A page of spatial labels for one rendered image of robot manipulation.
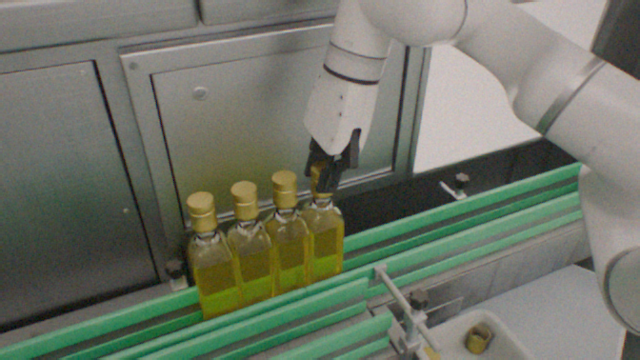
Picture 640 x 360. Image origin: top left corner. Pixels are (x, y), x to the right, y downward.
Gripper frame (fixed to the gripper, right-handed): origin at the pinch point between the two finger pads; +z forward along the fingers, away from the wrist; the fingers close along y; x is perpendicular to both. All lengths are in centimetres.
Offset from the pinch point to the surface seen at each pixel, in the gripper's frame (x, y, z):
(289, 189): -5.6, 1.8, 1.5
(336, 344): 1.7, 13.9, 20.6
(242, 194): -12.1, 1.7, 2.2
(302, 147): 2.7, -12.6, 3.0
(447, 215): 32.9, -3.8, 12.9
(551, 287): 60, 8, 26
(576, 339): 55, 19, 27
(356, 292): 8.7, 6.3, 19.2
